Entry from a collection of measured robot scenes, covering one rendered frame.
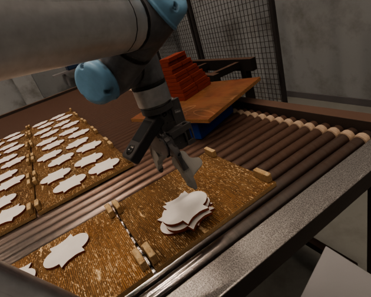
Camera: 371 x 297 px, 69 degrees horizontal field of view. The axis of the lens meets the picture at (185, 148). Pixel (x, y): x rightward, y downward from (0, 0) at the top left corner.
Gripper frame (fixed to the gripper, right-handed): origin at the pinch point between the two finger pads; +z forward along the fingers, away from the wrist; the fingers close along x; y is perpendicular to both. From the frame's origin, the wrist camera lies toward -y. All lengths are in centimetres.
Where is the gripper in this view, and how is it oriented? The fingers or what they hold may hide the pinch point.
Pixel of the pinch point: (175, 182)
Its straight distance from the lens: 67.6
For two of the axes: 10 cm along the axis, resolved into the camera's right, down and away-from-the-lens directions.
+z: 2.8, 8.6, 4.3
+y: 7.5, -4.8, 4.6
